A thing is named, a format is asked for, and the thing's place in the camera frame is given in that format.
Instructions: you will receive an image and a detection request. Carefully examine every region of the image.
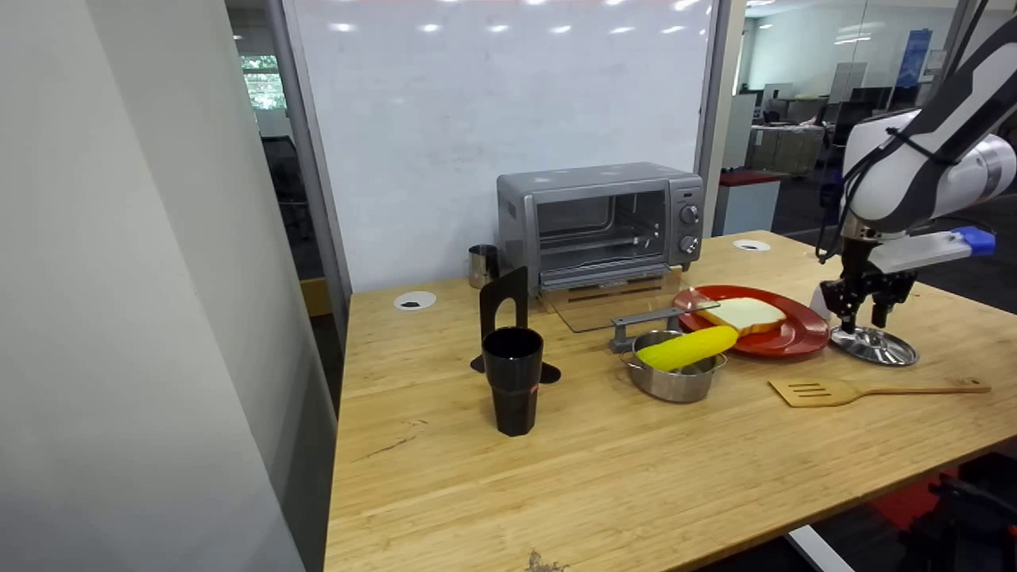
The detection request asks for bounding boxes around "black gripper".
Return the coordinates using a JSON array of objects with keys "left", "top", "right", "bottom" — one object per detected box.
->
[{"left": 821, "top": 235, "right": 923, "bottom": 337}]

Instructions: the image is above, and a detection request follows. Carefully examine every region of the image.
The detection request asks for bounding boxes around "steel pot lid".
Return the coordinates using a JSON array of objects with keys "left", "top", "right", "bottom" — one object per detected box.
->
[{"left": 827, "top": 323, "right": 923, "bottom": 373}]

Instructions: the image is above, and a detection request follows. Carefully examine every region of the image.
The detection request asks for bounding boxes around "steel pot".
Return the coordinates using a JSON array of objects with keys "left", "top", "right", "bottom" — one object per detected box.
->
[{"left": 621, "top": 327, "right": 727, "bottom": 407}]

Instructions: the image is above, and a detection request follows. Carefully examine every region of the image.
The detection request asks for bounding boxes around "white salt shaker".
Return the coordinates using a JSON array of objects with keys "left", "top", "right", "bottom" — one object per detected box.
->
[{"left": 808, "top": 282, "right": 838, "bottom": 322}]

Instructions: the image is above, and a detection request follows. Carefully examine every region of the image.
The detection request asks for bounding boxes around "red plate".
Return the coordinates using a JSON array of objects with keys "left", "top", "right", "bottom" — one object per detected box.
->
[{"left": 671, "top": 282, "right": 835, "bottom": 362}]

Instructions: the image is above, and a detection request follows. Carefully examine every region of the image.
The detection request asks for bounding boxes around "wooden slotted spatula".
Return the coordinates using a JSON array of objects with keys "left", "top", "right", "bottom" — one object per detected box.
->
[{"left": 765, "top": 374, "right": 996, "bottom": 410}]

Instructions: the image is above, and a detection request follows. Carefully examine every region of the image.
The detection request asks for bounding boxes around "white bread slice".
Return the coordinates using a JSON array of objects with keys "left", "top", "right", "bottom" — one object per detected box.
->
[{"left": 694, "top": 294, "right": 792, "bottom": 337}]

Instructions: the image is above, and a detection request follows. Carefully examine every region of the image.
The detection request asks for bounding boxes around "white cabinet with red top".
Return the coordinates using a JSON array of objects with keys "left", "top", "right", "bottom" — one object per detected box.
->
[{"left": 717, "top": 169, "right": 789, "bottom": 239}]

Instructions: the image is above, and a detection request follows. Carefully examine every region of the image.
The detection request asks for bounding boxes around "yellow lemon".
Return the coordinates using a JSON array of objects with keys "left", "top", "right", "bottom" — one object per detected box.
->
[{"left": 633, "top": 323, "right": 741, "bottom": 374}]

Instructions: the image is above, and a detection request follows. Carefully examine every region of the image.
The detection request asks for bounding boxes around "red object under table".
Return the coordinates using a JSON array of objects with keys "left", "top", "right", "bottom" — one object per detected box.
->
[{"left": 869, "top": 470, "right": 957, "bottom": 535}]

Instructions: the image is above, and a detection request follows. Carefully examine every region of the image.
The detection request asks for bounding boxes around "white table leg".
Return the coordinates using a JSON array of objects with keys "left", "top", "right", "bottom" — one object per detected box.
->
[{"left": 784, "top": 521, "right": 856, "bottom": 572}]

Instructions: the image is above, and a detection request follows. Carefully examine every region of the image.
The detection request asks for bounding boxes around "black plastic cup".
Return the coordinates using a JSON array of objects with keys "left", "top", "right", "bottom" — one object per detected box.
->
[{"left": 484, "top": 323, "right": 546, "bottom": 439}]

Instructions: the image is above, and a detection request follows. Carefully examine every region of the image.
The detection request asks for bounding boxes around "silver toaster oven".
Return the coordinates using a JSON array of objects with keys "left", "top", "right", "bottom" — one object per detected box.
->
[{"left": 495, "top": 160, "right": 708, "bottom": 356}]

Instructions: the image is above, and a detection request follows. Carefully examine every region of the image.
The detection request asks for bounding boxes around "black cup stand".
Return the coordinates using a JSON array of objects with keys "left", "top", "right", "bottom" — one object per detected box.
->
[{"left": 468, "top": 264, "right": 563, "bottom": 387}]

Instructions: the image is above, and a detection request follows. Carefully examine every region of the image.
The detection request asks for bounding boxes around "large whiteboard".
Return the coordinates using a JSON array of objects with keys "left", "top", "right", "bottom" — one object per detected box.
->
[{"left": 267, "top": 0, "right": 734, "bottom": 294}]

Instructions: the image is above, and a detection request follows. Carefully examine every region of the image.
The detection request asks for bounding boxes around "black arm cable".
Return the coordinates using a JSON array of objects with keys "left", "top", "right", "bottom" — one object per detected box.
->
[{"left": 813, "top": 28, "right": 1017, "bottom": 264}]

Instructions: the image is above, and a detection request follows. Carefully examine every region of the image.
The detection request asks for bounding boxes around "blue wall poster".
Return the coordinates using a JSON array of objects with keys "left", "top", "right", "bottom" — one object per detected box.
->
[{"left": 898, "top": 25, "right": 936, "bottom": 92}]

